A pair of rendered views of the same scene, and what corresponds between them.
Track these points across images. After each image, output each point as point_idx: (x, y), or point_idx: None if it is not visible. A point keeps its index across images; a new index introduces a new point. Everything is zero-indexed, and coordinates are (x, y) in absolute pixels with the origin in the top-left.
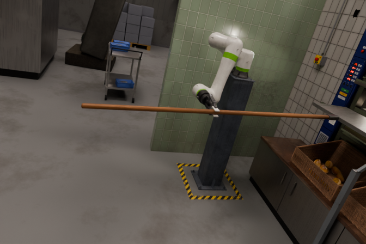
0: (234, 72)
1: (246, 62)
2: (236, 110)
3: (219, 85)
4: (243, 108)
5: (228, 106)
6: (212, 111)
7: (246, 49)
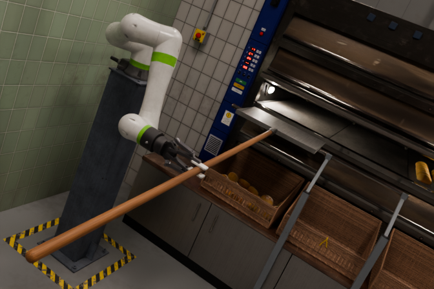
0: (130, 71)
1: None
2: (216, 157)
3: (158, 111)
4: None
5: None
6: (199, 170)
7: None
